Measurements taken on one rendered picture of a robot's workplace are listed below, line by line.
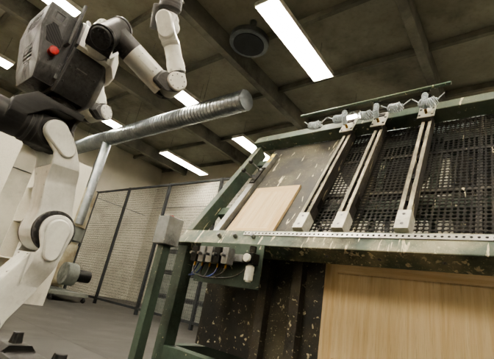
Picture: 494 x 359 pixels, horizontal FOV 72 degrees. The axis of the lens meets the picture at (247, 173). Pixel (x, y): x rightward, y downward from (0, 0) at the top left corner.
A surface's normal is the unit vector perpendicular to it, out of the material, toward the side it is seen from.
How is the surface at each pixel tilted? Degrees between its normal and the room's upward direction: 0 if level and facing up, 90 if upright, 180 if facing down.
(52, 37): 90
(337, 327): 90
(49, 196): 90
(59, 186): 90
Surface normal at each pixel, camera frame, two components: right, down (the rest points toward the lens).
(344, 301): -0.61, -0.38
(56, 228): 0.78, -0.09
